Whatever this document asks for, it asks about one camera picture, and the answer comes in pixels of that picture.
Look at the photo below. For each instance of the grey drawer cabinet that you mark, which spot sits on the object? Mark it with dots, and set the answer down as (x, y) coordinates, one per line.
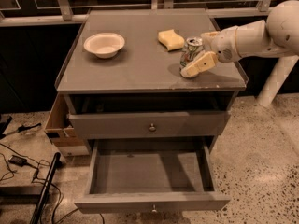
(144, 76)

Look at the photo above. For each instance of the metal window railing frame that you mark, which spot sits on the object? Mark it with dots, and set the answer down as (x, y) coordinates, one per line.
(65, 6)

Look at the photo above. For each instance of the green white 7up can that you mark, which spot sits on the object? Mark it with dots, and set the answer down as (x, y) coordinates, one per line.
(193, 46)

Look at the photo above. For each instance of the cardboard box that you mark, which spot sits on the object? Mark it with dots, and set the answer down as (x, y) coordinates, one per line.
(60, 131)

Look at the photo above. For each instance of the black tool on floor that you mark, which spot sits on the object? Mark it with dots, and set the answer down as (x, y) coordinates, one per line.
(4, 122)

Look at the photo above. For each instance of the black pole on floor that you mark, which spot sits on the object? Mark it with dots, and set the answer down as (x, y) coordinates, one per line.
(45, 188)

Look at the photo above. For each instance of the yellow sponge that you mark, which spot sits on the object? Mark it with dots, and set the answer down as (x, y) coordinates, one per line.
(171, 40)

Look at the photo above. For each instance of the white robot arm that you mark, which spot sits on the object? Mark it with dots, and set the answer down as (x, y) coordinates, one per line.
(277, 36)

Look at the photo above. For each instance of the black power adapter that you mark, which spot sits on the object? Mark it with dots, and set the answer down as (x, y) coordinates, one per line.
(19, 161)

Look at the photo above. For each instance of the open grey middle drawer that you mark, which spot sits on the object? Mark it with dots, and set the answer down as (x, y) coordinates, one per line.
(150, 175)

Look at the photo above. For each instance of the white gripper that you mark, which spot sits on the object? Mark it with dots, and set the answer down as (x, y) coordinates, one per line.
(224, 46)

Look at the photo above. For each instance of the white paper bowl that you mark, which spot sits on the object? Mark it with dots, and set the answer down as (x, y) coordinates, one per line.
(104, 45)

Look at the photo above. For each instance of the white diagonal support post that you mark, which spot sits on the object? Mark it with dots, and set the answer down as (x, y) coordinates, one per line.
(279, 74)

